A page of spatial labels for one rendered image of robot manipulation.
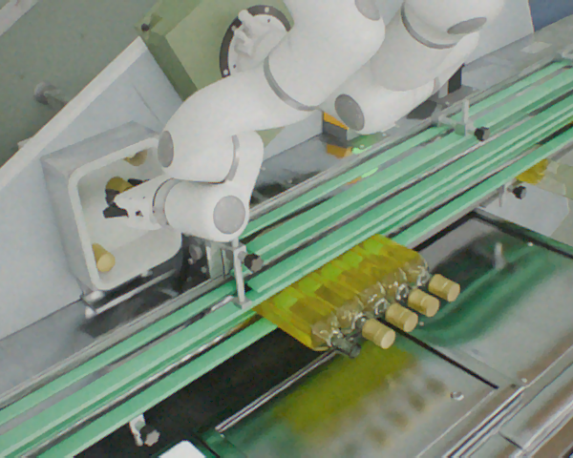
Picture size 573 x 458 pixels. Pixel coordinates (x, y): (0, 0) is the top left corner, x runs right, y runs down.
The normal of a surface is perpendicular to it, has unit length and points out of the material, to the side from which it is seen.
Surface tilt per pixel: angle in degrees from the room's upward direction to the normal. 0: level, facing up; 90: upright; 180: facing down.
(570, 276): 90
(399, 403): 90
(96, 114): 0
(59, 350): 90
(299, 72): 69
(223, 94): 79
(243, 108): 53
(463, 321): 90
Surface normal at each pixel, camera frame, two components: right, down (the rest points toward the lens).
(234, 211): 0.62, 0.12
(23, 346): -0.07, -0.84
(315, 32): -0.66, 0.21
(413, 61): -0.29, 0.87
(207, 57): 0.65, 0.38
